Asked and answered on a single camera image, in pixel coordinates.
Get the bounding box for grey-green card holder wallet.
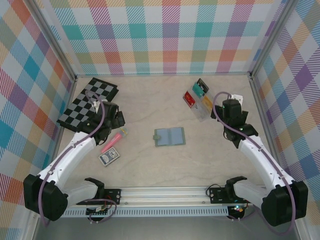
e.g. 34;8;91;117
152;126;187;148

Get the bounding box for gold card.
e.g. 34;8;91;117
201;95;214;111

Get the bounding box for black card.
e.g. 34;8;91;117
196;78;210;93

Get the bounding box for blue playing card box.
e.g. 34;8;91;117
98;146;120;167

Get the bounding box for teal card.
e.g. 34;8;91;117
191;82;206;98

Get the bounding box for red VIP card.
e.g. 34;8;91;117
183;91;196;108

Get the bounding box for pink toy microphone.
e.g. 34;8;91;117
100;127;129;154

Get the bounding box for black grey chessboard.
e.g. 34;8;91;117
56;77;119;132

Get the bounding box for small circuit board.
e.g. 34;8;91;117
231;204;247;215
86;206;111;216

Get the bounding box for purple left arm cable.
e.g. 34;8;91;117
39;89;118;227

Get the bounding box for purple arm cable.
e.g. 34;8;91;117
39;89;118;227
212;91;296;236

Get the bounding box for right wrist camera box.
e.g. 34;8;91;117
229;93;244;104

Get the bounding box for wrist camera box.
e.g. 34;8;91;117
90;98;101;114
229;93;244;104

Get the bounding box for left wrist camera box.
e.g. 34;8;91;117
90;98;101;114

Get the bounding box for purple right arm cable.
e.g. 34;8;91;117
212;91;296;236

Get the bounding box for aluminium side frame rail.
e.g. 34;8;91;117
249;76;286;186
44;77;78;188

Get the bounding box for aluminium rear frame rail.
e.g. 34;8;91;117
74;72;252;79

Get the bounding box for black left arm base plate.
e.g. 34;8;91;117
102;189;123;206

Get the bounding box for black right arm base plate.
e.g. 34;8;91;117
209;186;255;205

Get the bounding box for aluminium frame post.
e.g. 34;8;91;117
26;0;78;82
249;0;295;80

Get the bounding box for aluminium mounting rail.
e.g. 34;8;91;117
62;186;305;208

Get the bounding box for slotted grey cable duct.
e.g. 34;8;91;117
62;208;230;218

